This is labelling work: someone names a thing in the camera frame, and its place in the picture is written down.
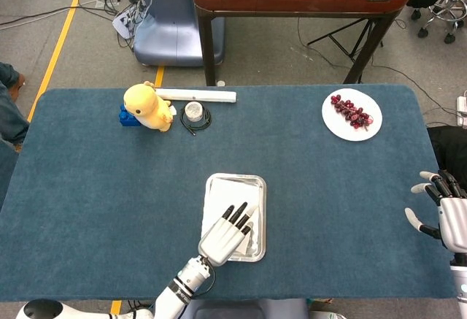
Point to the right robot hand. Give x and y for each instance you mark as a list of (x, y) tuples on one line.
[(454, 224)]

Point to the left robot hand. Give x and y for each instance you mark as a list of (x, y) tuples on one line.
[(219, 242)]

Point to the white paper napkin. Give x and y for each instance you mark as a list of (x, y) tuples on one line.
[(222, 195)]

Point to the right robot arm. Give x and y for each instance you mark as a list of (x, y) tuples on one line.
[(460, 293)]

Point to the silver metal tray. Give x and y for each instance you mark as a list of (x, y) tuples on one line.
[(262, 217)]

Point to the white rectangular bar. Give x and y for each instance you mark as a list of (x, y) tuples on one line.
[(204, 96)]

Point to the black bag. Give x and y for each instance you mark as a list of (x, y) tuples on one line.
[(452, 151)]

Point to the blue-grey robot torso base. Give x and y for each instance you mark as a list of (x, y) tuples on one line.
[(248, 310)]

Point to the white power strip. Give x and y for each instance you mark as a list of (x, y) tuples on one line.
[(462, 109)]

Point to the blue felt table cover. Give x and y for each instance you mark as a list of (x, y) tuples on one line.
[(292, 144)]

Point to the small clear plastic jar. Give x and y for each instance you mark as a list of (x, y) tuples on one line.
[(193, 111)]

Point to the white round plate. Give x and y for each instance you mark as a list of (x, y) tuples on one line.
[(352, 133)]

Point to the yellow plush dinosaur toy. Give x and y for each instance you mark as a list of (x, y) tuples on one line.
[(147, 109)]

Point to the red grape bunch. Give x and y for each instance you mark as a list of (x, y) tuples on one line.
[(350, 112)]

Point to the blue building block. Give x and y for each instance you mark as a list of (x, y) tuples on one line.
[(126, 119)]

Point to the blue felt board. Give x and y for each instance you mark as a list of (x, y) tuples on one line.
[(6, 173)]

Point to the white multi-socket strip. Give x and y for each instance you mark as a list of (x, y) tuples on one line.
[(122, 23)]

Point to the person in blue jeans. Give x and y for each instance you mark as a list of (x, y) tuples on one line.
[(11, 114)]

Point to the brown mahjong table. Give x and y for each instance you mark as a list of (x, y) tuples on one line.
[(292, 3)]

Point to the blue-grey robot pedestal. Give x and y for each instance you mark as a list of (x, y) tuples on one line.
[(171, 34)]

